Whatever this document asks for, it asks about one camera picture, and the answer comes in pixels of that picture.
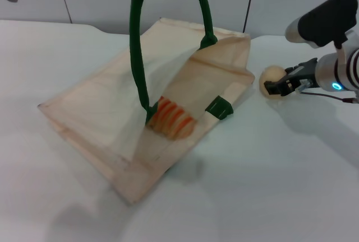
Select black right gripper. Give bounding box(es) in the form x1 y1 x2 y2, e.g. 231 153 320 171
264 58 320 97

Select round pale egg yolk pastry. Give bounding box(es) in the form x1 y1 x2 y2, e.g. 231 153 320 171
259 65 289 101

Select orange striped long bread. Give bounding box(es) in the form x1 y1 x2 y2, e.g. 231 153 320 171
147 96 196 142

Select beige tote bag green handles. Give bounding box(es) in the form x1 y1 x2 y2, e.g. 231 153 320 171
38 0 256 206

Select thin dark gripper cable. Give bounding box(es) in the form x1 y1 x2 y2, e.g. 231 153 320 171
300 90 359 105

